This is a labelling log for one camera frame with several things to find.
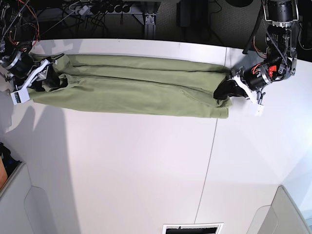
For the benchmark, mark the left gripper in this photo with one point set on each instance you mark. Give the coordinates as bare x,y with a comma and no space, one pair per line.
247,83

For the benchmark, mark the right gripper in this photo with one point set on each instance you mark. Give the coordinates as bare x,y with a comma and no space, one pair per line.
20,65

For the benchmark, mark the green t-shirt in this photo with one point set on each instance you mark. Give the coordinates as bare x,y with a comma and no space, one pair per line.
136,85

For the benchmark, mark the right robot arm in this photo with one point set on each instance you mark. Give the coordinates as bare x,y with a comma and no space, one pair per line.
23,23

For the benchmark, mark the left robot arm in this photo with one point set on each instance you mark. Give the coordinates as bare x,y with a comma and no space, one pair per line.
278,18

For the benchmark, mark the white framed floor vent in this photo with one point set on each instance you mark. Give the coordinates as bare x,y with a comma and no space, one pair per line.
213,228

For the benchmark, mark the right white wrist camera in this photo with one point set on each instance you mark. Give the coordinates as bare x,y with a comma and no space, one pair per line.
20,96

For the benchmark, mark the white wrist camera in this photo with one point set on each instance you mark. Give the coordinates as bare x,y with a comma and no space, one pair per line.
259,110
20,96

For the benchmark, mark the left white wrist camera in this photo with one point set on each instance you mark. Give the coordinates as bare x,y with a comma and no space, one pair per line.
259,110

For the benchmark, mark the grey table leg bracket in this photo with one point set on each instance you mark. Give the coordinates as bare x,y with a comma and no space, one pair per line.
150,26

